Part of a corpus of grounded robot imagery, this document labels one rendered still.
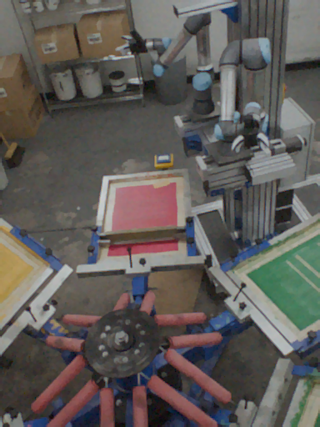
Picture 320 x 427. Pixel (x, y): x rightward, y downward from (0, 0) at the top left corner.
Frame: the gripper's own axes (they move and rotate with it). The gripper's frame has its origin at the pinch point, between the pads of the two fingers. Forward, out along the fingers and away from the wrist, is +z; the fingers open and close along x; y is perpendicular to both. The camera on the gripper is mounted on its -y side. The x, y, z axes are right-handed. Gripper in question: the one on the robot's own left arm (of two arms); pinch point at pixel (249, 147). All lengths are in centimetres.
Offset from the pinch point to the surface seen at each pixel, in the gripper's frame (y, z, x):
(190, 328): 59, 53, 33
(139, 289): 56, 33, 61
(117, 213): 60, -29, 91
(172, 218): 65, -27, 56
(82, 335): 52, 61, 82
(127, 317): 30, 66, 51
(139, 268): 52, 22, 62
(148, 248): 64, -2, 66
